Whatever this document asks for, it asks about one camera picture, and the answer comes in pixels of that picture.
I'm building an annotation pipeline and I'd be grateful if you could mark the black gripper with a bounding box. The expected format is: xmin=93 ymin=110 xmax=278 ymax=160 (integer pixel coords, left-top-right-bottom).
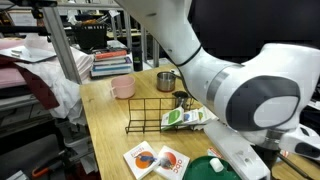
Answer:
xmin=254 ymin=143 xmax=281 ymax=180

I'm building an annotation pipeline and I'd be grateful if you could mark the white marshmallow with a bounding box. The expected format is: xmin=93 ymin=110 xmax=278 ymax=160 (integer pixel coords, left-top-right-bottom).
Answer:
xmin=209 ymin=157 xmax=225 ymax=174

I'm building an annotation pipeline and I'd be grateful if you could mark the dark metal cup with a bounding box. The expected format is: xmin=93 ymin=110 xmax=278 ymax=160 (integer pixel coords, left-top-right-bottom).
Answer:
xmin=172 ymin=90 xmax=192 ymax=110

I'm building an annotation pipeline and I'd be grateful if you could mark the stainless steel cup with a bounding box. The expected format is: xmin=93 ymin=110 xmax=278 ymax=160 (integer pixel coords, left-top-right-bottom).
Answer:
xmin=156 ymin=71 xmax=177 ymax=93

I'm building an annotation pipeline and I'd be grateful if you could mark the pink plastic cup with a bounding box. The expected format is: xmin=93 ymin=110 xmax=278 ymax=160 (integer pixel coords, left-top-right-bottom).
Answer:
xmin=110 ymin=75 xmax=136 ymax=100

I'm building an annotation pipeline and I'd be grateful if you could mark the small red white wrapper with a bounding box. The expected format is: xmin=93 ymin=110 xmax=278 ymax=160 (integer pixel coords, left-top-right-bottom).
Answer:
xmin=207 ymin=147 xmax=224 ymax=160

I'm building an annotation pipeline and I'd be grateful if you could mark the green round plate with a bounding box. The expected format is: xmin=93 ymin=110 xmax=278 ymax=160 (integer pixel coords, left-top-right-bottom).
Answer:
xmin=183 ymin=155 xmax=242 ymax=180

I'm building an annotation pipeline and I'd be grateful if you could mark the white card stack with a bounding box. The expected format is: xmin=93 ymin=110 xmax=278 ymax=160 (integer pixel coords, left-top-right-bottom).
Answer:
xmin=198 ymin=105 xmax=220 ymax=126

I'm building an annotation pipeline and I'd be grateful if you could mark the white card with blue print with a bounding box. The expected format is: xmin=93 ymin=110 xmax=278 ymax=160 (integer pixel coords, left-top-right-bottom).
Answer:
xmin=183 ymin=109 xmax=201 ymax=126

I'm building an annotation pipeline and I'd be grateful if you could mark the green white snack bag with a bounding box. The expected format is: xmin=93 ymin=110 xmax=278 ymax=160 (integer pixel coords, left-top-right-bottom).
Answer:
xmin=161 ymin=106 xmax=185 ymax=131

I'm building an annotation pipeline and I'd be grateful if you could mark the white birds board book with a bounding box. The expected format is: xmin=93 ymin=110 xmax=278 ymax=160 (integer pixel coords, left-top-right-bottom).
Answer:
xmin=123 ymin=140 xmax=161 ymax=180

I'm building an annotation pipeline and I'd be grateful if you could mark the large black monitor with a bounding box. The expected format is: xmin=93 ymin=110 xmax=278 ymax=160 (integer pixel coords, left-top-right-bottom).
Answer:
xmin=188 ymin=0 xmax=320 ymax=58

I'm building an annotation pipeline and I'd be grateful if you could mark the black bottle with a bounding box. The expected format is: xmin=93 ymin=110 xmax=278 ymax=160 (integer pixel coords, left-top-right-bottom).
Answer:
xmin=132 ymin=42 xmax=144 ymax=72

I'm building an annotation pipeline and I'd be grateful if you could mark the blue book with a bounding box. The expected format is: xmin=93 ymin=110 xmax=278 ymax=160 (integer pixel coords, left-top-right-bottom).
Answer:
xmin=91 ymin=63 xmax=133 ymax=72

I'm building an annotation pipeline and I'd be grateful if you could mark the orange book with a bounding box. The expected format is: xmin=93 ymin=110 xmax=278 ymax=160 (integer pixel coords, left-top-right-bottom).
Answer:
xmin=94 ymin=49 xmax=129 ymax=61

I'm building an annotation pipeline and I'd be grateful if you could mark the white cloth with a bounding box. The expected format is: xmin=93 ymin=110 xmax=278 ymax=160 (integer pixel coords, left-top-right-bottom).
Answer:
xmin=14 ymin=33 xmax=95 ymax=126

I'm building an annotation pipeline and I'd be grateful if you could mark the maroon cloth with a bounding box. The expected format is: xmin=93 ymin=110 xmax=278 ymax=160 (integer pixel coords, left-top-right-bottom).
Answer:
xmin=14 ymin=61 xmax=61 ymax=111

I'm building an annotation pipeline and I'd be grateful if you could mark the pink cloth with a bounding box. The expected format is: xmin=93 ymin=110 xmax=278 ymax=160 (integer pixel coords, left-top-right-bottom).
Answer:
xmin=0 ymin=38 xmax=28 ymax=89

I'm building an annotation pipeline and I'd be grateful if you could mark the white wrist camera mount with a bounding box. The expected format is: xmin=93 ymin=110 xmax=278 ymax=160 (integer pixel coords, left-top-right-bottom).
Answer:
xmin=203 ymin=120 xmax=272 ymax=180

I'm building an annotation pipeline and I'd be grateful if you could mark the black wire rack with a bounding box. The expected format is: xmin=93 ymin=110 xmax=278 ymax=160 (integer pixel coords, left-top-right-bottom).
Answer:
xmin=125 ymin=97 xmax=209 ymax=134

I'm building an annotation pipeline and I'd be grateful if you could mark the orange handled tool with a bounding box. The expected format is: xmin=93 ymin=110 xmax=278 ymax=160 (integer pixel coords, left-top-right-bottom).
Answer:
xmin=32 ymin=159 xmax=63 ymax=178

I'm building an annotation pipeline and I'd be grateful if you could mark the aluminium frame post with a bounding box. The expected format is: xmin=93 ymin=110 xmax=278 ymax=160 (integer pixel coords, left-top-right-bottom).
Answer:
xmin=42 ymin=6 xmax=83 ymax=85

